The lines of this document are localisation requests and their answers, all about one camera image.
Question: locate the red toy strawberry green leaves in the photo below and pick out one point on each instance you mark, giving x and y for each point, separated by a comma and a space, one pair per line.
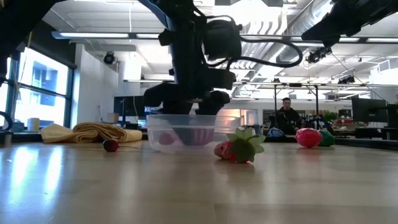
242, 151

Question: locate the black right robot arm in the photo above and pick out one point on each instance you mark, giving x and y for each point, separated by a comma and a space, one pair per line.
388, 6

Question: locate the small cardboard box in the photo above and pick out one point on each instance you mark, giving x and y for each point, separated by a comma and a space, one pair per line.
112, 117

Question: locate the pinkish red toy fruit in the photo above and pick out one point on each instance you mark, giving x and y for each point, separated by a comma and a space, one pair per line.
308, 137

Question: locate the black aluminium table frame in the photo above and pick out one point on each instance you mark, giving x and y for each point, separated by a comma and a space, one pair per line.
367, 142

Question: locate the white cylindrical cup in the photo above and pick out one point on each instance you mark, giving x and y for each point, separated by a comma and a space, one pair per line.
33, 124

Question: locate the green potted office plant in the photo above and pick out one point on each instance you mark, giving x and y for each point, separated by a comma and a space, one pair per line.
330, 116

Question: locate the black metal rig frame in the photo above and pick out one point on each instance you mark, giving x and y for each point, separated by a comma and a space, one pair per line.
275, 102

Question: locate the purple striped toy onion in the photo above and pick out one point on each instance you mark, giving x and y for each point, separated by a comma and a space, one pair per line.
202, 137

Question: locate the silver ceiling air duct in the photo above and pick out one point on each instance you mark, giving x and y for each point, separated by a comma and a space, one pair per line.
286, 34

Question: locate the green toy bell pepper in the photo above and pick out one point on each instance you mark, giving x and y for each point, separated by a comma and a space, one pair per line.
328, 138

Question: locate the black computer monitor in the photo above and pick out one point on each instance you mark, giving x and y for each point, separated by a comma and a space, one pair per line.
127, 105
368, 110

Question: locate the dark red toy cherry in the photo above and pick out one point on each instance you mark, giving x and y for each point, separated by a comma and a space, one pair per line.
110, 145

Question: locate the person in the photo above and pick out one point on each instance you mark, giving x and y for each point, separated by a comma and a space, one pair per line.
287, 119

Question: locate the clear plastic tupperware container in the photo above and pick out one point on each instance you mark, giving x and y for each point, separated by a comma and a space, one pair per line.
161, 124

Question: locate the large glass window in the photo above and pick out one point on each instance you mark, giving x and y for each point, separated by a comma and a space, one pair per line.
43, 81

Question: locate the black round wall speaker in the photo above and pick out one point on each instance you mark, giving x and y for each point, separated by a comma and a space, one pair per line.
109, 58

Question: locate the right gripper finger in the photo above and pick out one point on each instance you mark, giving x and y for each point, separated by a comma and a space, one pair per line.
326, 26
333, 42

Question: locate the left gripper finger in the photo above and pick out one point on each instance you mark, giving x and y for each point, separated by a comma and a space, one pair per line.
217, 99
158, 95

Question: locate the long ceiling light fixture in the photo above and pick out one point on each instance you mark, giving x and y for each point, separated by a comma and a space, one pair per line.
93, 35

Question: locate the folded yellow towel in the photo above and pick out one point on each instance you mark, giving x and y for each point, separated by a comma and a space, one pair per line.
93, 132

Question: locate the black ceiling track light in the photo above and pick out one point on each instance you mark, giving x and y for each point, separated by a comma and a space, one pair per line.
315, 56

